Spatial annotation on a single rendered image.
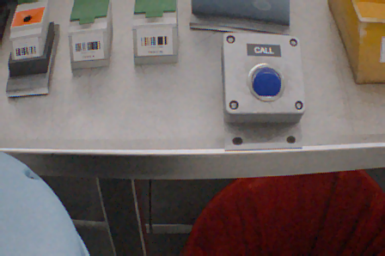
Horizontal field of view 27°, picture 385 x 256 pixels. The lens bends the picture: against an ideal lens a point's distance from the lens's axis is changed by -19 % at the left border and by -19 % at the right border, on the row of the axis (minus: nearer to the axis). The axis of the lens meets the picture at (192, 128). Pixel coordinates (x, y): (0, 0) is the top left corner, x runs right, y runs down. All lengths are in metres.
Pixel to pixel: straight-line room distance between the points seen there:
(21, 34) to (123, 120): 0.14
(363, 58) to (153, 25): 0.21
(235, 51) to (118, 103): 0.13
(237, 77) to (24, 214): 0.39
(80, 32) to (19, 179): 0.43
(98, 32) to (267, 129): 0.18
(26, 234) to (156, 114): 0.44
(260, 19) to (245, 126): 0.13
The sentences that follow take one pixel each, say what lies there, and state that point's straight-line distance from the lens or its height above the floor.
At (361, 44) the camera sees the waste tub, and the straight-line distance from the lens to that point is 0.82.
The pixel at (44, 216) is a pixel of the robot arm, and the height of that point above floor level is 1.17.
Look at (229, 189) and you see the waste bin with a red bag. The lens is 1.30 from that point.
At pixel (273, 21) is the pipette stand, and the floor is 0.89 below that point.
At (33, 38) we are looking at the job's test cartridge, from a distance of 0.82.
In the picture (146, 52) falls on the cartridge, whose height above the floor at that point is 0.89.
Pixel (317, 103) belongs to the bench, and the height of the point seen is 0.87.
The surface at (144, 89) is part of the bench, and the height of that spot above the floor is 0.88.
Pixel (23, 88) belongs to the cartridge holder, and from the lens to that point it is 0.85.
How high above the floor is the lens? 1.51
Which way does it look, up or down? 51 degrees down
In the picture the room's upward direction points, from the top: 1 degrees counter-clockwise
